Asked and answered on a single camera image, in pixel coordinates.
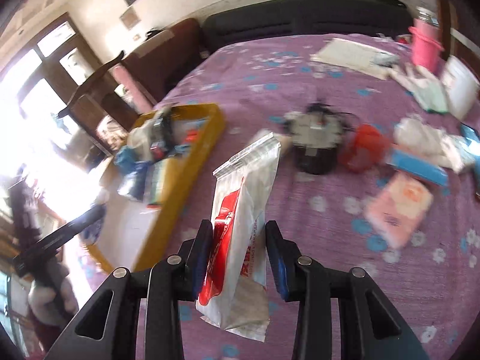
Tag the blue packet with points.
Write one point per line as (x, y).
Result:
(417, 167)

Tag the white plastic bucket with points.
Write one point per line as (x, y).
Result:
(461, 86)

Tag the wall plaque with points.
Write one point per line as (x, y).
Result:
(129, 18)

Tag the pink tissue pack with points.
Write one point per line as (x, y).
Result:
(398, 209)

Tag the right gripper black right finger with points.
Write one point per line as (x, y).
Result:
(370, 326)

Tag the blue knitted cloth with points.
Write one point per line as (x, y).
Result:
(126, 160)

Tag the dark wooden door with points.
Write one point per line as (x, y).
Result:
(88, 110)

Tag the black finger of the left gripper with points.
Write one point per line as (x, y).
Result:
(40, 257)

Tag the purple floral tablecloth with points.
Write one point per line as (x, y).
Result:
(319, 204)

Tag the brown armchair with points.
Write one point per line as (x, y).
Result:
(162, 61)

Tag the pink water bottle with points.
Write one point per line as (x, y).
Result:
(426, 47)

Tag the yellow cardboard tray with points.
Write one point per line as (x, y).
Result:
(136, 237)

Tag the blue white patterned bag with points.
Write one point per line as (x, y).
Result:
(133, 185)

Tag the white cloth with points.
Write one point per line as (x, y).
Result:
(147, 141)

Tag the white plastic bag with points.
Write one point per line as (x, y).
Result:
(433, 144)

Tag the dark wooden chair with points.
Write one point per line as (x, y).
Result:
(93, 82)

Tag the red white tissue pack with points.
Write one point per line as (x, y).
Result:
(234, 297)

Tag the black sofa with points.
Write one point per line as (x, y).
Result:
(282, 18)

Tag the red plastic bag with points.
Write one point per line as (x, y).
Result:
(367, 148)

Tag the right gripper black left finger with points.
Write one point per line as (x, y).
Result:
(106, 326)

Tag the white gloves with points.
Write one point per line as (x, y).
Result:
(424, 86)

